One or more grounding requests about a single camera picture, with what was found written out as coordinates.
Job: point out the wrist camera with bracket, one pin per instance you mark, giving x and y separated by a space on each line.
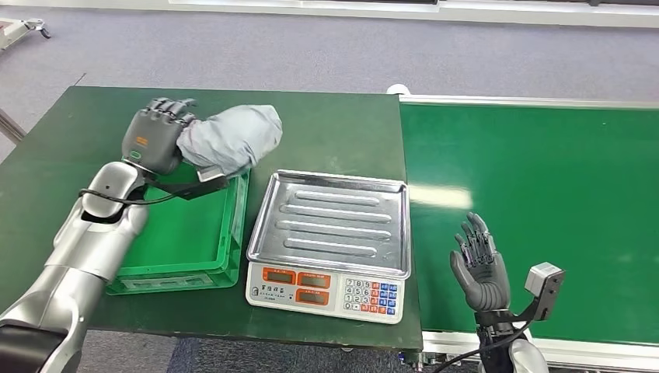
198 186
546 283

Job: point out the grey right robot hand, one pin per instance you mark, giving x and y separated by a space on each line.
484 278

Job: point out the white wheeled cart base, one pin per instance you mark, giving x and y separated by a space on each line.
20 28

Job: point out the white conveyor roller cap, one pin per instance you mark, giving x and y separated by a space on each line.
397 89

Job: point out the green plastic crate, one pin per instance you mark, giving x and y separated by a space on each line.
190 237

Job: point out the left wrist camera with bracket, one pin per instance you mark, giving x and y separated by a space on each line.
198 186

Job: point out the stainless steel scale tray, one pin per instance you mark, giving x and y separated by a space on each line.
334 221

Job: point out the dark green table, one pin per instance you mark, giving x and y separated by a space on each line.
319 128

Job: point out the white electronic scale body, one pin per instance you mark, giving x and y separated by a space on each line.
329 296

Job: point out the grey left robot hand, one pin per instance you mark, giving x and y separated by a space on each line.
152 139

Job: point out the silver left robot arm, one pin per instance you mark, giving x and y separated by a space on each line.
87 247

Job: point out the grey plastic mailer package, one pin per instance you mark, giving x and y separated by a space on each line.
231 136

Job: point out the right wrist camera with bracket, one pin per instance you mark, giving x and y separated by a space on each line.
546 283

